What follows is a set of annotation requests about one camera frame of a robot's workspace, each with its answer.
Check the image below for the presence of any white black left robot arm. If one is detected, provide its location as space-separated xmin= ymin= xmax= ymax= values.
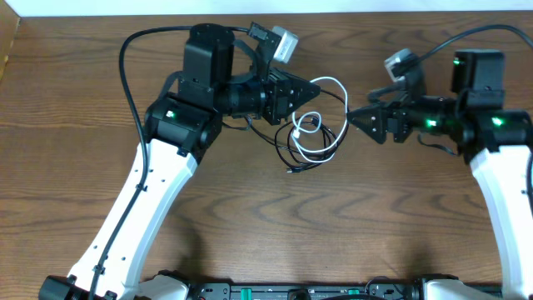
xmin=38 ymin=23 xmax=320 ymax=299

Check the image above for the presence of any white USB cable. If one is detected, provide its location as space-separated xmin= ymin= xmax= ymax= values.
xmin=290 ymin=75 xmax=350 ymax=164

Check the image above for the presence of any wooden side panel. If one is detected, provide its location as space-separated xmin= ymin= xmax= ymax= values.
xmin=0 ymin=0 xmax=20 ymax=77

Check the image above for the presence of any black USB cable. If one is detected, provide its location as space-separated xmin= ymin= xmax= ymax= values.
xmin=245 ymin=87 xmax=351 ymax=174

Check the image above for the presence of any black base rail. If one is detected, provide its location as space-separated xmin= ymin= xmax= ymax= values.
xmin=137 ymin=281 xmax=503 ymax=300

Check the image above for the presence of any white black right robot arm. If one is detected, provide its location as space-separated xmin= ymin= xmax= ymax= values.
xmin=346 ymin=49 xmax=532 ymax=299

